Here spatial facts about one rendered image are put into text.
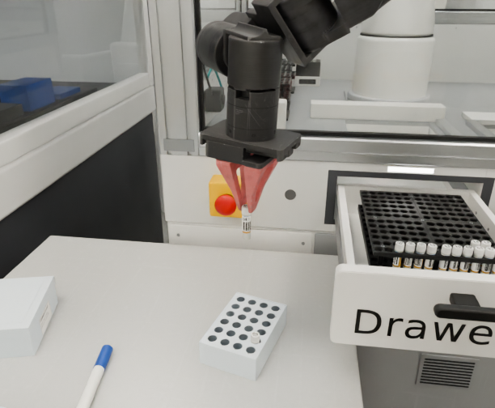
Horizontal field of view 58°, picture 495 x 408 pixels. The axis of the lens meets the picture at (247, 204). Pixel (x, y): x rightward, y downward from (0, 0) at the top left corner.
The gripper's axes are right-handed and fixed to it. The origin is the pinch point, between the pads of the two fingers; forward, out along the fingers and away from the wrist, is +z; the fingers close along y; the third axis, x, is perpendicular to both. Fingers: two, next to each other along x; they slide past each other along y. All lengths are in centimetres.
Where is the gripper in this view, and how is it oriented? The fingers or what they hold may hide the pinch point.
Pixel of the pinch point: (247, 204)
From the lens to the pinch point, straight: 55.6
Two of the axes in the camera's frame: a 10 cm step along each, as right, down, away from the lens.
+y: -9.0, -2.4, 3.6
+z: -0.5, 8.8, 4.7
